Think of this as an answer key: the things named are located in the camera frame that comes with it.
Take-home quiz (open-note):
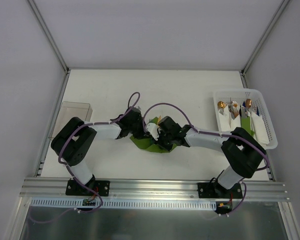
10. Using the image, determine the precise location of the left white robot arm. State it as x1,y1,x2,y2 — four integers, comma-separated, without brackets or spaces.
50,107,144,196

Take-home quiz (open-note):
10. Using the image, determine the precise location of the clear plastic utensil box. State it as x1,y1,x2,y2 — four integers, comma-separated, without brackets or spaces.
48,101,93,140

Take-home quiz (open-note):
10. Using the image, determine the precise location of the white slotted cable duct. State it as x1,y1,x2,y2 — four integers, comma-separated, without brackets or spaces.
30,197,217,211

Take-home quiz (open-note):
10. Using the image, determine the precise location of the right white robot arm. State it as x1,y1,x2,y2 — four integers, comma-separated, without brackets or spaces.
149,116,267,199

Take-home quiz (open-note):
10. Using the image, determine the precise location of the green paper napkin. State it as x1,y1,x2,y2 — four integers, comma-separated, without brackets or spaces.
129,117,177,154

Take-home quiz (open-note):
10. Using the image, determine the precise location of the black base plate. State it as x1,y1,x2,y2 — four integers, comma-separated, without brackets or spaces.
197,181,243,199
65,179,110,197

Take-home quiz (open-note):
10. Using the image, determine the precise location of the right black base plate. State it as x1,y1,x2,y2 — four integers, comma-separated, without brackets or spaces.
197,181,243,199

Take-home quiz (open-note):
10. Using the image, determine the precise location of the white rolled napkin right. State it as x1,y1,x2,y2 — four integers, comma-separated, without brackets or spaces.
251,112,270,146

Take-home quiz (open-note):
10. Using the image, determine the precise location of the white rolled napkin middle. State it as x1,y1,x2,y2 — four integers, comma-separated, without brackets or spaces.
230,101,241,131

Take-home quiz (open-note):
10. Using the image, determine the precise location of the white plastic basket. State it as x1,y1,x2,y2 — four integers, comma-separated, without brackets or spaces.
213,88,278,150

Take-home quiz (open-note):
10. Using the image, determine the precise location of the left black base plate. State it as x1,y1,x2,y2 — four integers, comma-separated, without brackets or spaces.
65,179,110,197

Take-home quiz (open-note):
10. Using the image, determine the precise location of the copper spoon left in basket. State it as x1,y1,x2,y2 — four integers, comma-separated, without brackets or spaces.
217,101,227,110

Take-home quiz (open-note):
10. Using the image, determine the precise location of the green rolled napkin in basket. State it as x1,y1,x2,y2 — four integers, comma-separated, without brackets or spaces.
240,116,255,137

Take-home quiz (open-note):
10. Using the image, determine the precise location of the copper spoon in basket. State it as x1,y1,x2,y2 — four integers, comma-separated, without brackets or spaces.
217,101,227,110
245,98,252,110

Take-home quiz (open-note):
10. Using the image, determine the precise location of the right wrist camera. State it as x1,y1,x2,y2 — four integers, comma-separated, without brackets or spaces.
146,122,161,141

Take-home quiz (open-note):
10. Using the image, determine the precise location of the aluminium rail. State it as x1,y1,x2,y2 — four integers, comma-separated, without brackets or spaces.
19,177,291,202

